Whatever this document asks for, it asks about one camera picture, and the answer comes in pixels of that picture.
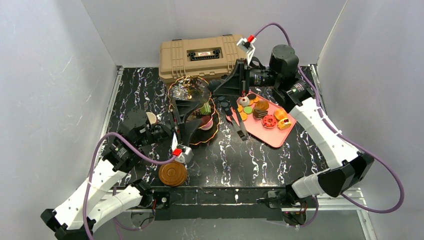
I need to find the grey powdered cake ball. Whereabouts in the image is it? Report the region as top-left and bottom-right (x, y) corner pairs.
(237, 96), (251, 108)

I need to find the metal tongs black handle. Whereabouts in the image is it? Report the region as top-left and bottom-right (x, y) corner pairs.
(217, 95), (248, 141)

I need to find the green layered cake slice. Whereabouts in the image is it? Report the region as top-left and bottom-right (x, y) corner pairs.
(200, 102), (212, 116)

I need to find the chocolate layered cake slice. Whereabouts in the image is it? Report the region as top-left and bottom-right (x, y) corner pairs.
(252, 108), (268, 120)

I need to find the black three tier cake stand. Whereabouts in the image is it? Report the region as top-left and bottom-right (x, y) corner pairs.
(167, 76), (220, 146)

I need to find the pink serving tray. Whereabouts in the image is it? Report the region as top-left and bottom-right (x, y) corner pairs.
(243, 93), (297, 148)

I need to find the red strawberry tart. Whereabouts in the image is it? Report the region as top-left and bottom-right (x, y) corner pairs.
(261, 114), (278, 129)

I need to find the orange sugared bun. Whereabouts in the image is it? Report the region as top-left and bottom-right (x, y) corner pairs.
(273, 108), (288, 122)

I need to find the yellow roll cake with cherry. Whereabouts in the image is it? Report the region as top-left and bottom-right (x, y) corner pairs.
(277, 118), (292, 130)

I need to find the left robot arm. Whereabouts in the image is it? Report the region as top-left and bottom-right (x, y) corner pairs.
(40, 100), (201, 240)

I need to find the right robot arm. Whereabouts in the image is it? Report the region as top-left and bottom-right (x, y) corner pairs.
(208, 44), (374, 199)

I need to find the black sandwich cookie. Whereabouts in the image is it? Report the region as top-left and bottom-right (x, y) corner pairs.
(247, 93), (257, 101)

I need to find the green macaron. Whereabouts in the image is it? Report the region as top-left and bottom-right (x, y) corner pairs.
(243, 106), (253, 115)

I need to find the brown bread bun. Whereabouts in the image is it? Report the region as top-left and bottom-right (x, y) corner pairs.
(254, 100), (269, 110)

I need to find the pink mug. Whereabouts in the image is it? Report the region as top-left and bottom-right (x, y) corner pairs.
(146, 112), (158, 125)

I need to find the tan plastic toolbox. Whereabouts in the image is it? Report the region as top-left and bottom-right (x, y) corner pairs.
(158, 34), (246, 84)

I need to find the stack of wooden coasters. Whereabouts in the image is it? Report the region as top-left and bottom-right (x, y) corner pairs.
(158, 161), (188, 187)

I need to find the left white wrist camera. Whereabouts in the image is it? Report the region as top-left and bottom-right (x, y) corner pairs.
(171, 133), (194, 164)

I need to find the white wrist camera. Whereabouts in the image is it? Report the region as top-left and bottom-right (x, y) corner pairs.
(171, 133), (194, 164)
(236, 35), (256, 65)

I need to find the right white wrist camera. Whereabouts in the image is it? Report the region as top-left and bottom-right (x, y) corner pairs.
(236, 35), (256, 65)

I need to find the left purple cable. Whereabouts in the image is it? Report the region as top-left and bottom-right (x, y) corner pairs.
(82, 132), (178, 240)

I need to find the purple cable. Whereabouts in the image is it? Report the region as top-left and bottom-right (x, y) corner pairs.
(82, 132), (178, 240)
(253, 22), (405, 229)

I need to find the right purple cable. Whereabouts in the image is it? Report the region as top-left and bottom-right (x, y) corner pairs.
(253, 22), (405, 229)

